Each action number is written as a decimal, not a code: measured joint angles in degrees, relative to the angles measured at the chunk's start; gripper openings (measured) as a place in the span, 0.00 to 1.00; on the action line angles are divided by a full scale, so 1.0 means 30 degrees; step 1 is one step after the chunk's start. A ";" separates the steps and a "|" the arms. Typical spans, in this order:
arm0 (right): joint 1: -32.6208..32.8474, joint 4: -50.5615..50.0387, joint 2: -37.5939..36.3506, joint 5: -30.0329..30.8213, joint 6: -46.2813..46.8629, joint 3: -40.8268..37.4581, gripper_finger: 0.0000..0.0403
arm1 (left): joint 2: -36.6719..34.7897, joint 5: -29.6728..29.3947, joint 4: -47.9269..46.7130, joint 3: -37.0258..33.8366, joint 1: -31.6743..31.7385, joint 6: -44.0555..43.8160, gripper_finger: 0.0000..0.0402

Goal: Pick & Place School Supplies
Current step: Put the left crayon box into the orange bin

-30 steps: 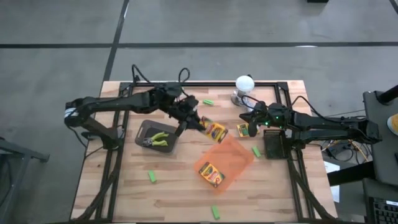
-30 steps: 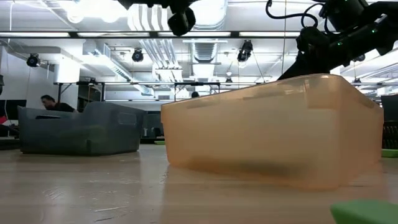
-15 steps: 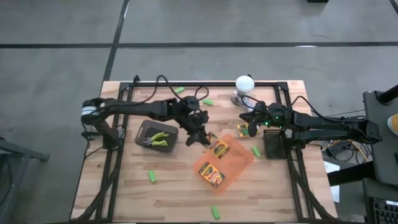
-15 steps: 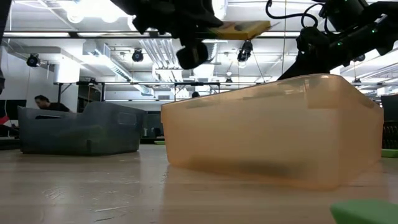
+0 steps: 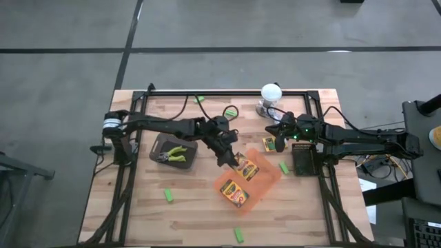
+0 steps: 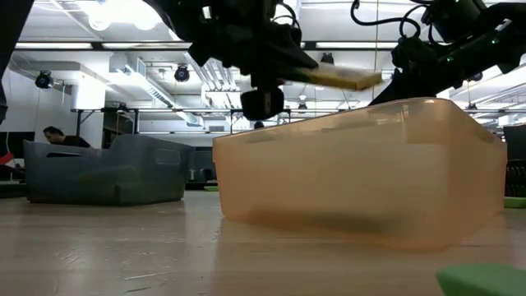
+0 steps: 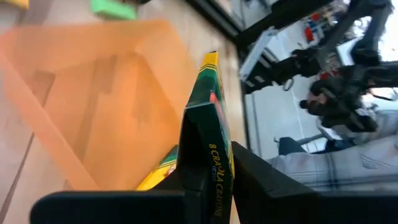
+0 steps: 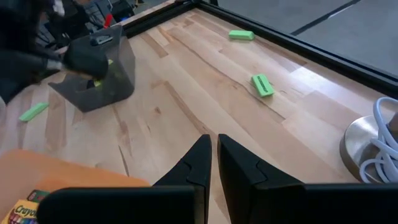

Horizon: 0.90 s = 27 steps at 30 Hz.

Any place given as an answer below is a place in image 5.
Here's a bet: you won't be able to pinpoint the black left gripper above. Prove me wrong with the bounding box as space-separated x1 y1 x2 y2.
206 116 242 170

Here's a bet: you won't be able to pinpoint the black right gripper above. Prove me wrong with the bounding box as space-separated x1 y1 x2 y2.
265 113 327 153

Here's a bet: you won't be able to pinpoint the yellow green crayon box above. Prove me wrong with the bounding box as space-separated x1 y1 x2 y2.
261 136 289 153
219 178 251 209
234 152 260 183

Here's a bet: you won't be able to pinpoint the orange translucent plastic bin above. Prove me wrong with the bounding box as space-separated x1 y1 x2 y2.
212 147 283 217

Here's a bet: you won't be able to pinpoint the yellow-handled needle-nose pliers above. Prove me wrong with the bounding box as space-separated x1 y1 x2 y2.
167 145 189 155

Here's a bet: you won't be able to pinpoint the yellow-handled wire cutters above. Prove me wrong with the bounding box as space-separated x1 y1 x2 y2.
157 151 187 164

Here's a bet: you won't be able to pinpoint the dark grey plastic bin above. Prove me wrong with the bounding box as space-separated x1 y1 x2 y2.
149 132 199 171

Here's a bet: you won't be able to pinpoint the white dome lamp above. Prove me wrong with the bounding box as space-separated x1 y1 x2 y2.
255 83 283 118

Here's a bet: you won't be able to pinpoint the white paper sheet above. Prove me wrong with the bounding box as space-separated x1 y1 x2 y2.
358 178 378 225

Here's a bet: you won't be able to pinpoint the black floor beam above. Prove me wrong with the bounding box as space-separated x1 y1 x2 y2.
361 178 418 207

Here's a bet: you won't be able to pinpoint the dark grey desk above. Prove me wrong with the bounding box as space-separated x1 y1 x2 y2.
402 99 441 207

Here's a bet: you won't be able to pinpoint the black pole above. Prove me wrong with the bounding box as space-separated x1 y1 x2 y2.
416 93 441 116

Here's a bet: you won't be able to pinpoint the yellow round object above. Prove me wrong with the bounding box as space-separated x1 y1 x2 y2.
428 125 441 151

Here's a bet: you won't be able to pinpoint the black keyboard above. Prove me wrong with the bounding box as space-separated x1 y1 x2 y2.
408 217 441 248

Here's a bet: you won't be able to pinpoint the grey metal stand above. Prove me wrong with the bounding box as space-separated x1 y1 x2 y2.
0 150 56 248

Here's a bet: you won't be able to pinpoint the white lamp cable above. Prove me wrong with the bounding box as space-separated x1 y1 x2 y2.
267 106 287 123

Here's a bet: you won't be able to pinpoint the black aluminium rig frame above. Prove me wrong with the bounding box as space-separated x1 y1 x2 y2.
77 82 376 248

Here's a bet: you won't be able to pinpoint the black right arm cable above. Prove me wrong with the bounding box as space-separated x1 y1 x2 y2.
267 105 407 135

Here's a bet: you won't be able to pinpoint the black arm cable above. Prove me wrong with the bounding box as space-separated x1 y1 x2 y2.
267 105 407 135
172 92 240 121

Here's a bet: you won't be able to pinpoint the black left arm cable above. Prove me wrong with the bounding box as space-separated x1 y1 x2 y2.
172 92 240 121

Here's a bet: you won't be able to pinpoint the tangle of floor cables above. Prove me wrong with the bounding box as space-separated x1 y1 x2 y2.
344 120 416 180

